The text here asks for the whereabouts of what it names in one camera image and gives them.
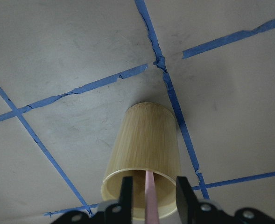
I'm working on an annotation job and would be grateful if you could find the brown paper table cover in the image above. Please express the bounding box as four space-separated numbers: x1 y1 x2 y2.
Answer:
0 0 275 224

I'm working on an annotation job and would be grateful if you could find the pink chopstick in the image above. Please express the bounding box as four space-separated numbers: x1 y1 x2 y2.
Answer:
145 170 160 224

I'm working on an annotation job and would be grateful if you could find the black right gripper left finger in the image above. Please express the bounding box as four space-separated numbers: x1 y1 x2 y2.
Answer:
119 176 133 219

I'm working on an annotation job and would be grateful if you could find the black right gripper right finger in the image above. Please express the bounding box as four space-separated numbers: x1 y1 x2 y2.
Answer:
176 176 199 222

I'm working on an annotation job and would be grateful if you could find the bamboo chopstick holder cup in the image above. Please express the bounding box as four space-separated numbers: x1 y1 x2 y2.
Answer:
101 102 181 220

